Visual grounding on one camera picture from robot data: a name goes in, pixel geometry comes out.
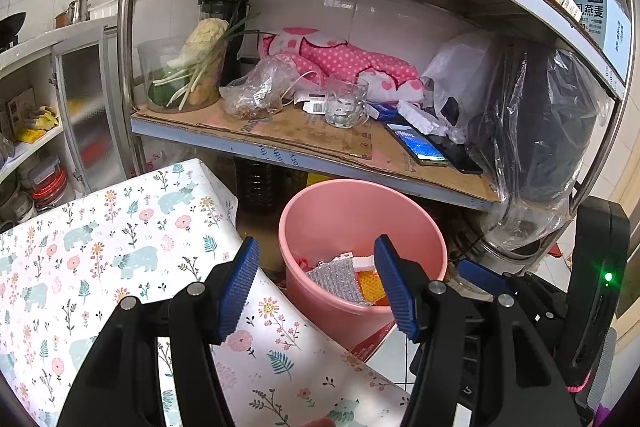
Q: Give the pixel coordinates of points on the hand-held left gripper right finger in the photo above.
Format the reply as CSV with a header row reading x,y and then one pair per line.
x,y
397,289

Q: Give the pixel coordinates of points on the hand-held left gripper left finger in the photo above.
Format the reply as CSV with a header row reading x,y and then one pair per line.
x,y
240,289

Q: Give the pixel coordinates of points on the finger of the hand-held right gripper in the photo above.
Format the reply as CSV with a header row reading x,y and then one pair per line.
x,y
480,276

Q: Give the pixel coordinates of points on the yellow foam fruit net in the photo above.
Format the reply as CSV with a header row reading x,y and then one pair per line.
x,y
370,287

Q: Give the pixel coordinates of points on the white medicine box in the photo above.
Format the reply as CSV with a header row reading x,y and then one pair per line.
x,y
362,262

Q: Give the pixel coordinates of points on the silver bubble sheet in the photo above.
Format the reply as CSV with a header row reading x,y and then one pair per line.
x,y
335,279

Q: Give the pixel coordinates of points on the pink plastic bucket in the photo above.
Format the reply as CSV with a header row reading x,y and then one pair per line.
x,y
325,217

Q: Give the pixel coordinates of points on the steel pot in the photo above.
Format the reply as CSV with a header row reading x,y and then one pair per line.
x,y
515,258

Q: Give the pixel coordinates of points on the red flat box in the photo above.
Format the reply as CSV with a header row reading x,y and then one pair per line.
x,y
372,342

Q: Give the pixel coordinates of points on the dark bottle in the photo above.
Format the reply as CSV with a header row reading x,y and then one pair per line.
x,y
257,184

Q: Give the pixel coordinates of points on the black smartphone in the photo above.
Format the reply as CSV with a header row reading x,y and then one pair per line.
x,y
462,159

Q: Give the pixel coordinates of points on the floral bear print tablecloth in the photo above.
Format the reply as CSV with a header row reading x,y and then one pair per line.
x,y
125,232

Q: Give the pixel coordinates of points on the black appliance in plastic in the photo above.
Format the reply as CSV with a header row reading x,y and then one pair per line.
x,y
545,132

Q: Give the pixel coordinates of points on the smartphone with lit screen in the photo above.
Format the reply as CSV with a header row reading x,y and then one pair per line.
x,y
417,144

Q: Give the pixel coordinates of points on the brown cardboard sheet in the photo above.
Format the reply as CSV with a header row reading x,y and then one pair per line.
x,y
300,132

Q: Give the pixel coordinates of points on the glass mug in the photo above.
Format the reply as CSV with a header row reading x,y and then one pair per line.
x,y
345,107

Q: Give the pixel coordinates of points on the clear plastic bag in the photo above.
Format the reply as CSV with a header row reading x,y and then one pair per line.
x,y
255,92

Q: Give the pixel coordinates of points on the white barcode tag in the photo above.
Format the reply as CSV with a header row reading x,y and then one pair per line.
x,y
314,103

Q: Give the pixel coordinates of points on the white plastic bag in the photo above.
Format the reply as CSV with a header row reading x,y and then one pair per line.
x,y
465,72

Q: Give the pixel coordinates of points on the green onions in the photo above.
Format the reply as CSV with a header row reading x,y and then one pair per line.
x,y
197,74

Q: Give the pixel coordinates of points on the stack of food containers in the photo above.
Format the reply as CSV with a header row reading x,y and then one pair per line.
x,y
47,182

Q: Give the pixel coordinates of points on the frosted glass cabinet door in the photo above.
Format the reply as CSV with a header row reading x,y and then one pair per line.
x,y
90,117

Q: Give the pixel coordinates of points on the blue white cereal box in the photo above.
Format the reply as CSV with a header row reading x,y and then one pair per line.
x,y
600,22

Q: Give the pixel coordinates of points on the pink polka dot cloth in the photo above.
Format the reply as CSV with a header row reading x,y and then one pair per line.
x,y
350,57

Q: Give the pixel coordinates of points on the clear plastic container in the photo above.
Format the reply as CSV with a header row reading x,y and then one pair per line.
x,y
155,67

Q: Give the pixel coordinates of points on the napa cabbage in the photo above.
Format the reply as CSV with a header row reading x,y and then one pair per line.
x,y
205,34

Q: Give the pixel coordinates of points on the yellow packets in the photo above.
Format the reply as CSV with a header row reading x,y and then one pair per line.
x,y
37,124

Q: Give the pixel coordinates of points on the metal shelf rack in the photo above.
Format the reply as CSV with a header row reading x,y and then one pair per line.
x,y
127,32

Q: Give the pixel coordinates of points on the black blender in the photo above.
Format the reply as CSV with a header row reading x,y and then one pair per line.
x,y
222,4

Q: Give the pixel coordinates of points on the white red box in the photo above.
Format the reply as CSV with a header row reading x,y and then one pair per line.
x,y
20,107

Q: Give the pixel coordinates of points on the white kitchen cabinet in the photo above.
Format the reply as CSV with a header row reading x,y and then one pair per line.
x,y
30,52

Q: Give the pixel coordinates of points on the steel kettle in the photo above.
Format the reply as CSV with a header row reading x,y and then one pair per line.
x,y
79,9

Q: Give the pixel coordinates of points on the red pot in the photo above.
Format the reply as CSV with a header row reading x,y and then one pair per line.
x,y
61,20

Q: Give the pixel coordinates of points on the black wok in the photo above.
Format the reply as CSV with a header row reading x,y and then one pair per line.
x,y
12,32

